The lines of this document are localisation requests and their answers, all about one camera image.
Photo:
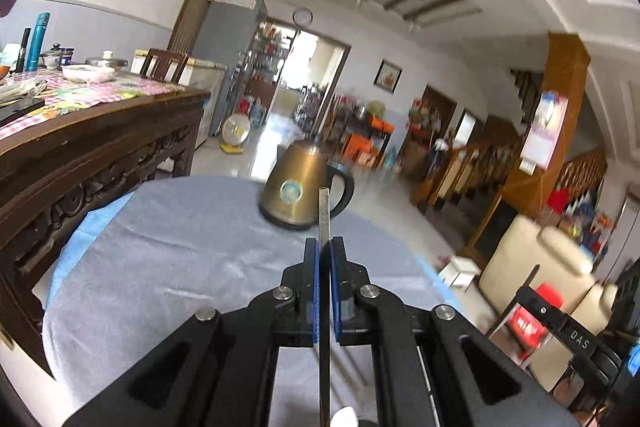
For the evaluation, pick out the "wall calendar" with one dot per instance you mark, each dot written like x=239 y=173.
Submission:
x=542 y=132

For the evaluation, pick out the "black slim bottle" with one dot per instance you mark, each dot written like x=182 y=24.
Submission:
x=23 y=52

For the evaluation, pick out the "metal chopstick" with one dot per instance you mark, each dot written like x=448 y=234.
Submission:
x=530 y=284
x=324 y=217

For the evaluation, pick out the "grey refrigerator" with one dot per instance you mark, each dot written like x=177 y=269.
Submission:
x=225 y=32

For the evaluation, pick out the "small glass jar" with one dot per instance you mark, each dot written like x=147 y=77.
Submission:
x=67 y=58

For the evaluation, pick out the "dark carved wooden table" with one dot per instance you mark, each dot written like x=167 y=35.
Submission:
x=100 y=142

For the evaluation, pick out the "lidded ceramic jar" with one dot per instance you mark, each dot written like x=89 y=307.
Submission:
x=51 y=58

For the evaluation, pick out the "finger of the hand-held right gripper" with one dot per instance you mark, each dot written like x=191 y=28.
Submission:
x=532 y=299

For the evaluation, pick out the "cream leather armchair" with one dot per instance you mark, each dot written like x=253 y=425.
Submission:
x=525 y=247

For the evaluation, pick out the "teal thermos bottle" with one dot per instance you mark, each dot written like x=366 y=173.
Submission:
x=37 y=42

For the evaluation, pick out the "steel pot lid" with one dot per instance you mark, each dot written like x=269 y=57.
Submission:
x=107 y=62

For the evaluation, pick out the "red plastic stool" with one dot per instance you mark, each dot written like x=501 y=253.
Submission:
x=525 y=324

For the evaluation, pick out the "wooden pillar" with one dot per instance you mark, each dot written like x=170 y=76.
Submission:
x=565 y=67

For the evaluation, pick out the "small white stool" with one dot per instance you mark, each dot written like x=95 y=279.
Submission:
x=462 y=266

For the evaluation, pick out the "round wall clock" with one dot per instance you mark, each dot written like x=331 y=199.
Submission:
x=302 y=15

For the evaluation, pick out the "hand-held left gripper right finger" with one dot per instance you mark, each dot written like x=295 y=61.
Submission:
x=336 y=292

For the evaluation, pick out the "bronze electric kettle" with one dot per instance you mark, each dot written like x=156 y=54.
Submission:
x=290 y=187

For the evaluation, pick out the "white ceramic spoon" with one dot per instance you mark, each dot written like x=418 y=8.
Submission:
x=345 y=418

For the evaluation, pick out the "glass display cabinet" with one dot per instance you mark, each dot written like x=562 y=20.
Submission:
x=267 y=62

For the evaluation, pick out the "crumpled plastic bag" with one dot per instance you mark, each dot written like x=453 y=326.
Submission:
x=22 y=89

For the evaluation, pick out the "pink checkered tablecloth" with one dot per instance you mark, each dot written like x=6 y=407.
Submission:
x=125 y=84

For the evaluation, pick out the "blue water jug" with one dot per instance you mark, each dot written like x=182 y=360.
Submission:
x=256 y=114

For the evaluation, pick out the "light blue table cover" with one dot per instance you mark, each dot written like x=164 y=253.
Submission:
x=85 y=237

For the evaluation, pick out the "purple bottle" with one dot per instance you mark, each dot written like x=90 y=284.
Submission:
x=7 y=2

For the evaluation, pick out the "white chest freezer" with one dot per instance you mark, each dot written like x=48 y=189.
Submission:
x=210 y=77

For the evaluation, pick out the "white ceramic bowl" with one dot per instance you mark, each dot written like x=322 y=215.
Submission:
x=87 y=74

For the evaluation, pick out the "wooden stair railing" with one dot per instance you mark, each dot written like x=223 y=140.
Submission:
x=470 y=157

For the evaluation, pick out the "framed wall picture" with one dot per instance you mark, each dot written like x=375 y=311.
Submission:
x=387 y=77

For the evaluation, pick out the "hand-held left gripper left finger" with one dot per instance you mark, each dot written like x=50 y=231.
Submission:
x=312 y=287

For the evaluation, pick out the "black smartphone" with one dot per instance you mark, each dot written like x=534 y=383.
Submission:
x=20 y=109

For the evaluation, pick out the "small floor fan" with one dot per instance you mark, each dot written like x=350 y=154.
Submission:
x=235 y=130

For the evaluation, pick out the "grey table cloth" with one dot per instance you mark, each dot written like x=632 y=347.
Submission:
x=175 y=257

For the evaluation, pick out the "dark wooden chair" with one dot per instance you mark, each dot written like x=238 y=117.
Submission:
x=165 y=53

